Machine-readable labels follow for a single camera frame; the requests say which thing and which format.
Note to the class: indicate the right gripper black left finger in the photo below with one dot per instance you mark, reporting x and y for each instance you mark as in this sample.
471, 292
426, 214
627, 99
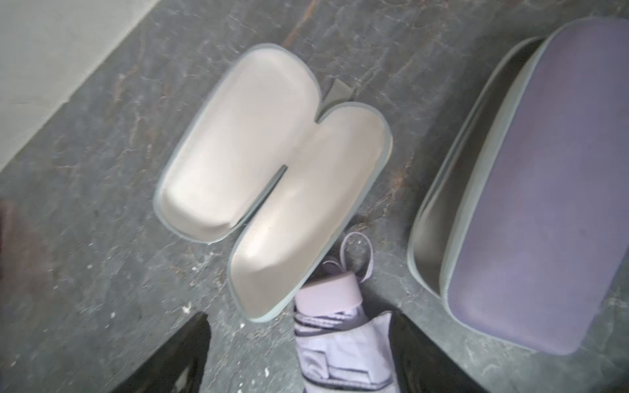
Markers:
178, 365

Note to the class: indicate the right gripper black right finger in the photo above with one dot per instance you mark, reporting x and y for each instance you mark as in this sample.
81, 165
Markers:
421, 365

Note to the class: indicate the white zippered umbrella sleeve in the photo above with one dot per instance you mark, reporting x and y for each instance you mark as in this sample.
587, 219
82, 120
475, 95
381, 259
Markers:
272, 158

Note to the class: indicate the purple folded umbrella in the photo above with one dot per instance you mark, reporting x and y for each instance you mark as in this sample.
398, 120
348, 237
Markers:
339, 348

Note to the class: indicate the purple zippered umbrella sleeve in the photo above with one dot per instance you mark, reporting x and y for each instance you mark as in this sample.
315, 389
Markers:
525, 226

